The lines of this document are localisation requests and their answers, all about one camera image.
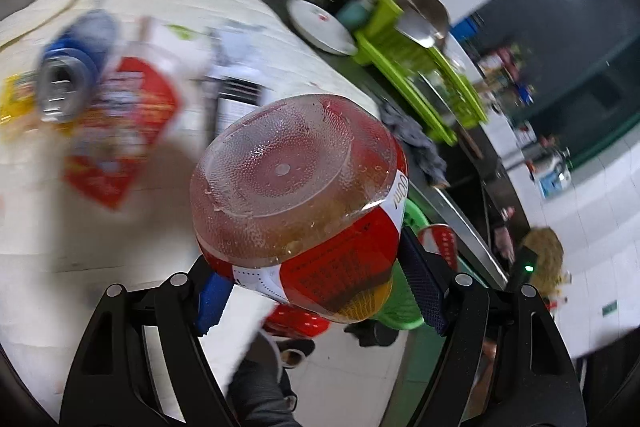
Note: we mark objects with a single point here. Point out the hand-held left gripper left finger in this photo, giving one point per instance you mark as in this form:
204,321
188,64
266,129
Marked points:
212,302

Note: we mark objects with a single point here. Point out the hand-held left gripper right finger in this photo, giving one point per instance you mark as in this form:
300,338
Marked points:
425,287

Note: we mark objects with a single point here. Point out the amber drink bottle red label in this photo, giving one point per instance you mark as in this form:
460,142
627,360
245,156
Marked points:
300,187

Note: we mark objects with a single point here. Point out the straw broom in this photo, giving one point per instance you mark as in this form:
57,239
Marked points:
545,252

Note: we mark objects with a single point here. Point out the green plastic stool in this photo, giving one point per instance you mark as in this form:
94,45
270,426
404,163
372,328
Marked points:
400,307

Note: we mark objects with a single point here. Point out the red plastic basket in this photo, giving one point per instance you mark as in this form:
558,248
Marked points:
440,242

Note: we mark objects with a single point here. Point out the red plastic stool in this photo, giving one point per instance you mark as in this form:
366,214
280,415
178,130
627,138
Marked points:
295,324

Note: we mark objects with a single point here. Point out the blue box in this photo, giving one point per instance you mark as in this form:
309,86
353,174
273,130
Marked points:
555,182

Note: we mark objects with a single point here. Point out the person's dark trouser leg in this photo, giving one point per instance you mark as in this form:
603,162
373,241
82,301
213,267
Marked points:
260,392

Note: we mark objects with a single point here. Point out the grey rag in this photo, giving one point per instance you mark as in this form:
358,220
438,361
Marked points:
415,142

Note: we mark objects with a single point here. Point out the red snack packet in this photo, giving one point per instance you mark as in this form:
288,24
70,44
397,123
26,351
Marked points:
125,127

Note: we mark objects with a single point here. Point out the green dish rack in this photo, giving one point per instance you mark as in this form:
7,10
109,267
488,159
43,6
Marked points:
400,62

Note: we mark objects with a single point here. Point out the steel ladle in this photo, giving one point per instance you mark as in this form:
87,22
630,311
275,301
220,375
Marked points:
422,19

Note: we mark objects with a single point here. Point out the blue drink can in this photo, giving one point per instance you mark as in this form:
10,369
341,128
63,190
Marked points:
70,72

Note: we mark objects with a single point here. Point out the yellow snack packet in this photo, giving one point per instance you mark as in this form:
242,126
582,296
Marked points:
17,99

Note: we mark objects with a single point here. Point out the white plate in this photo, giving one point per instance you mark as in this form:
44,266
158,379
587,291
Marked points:
320,24

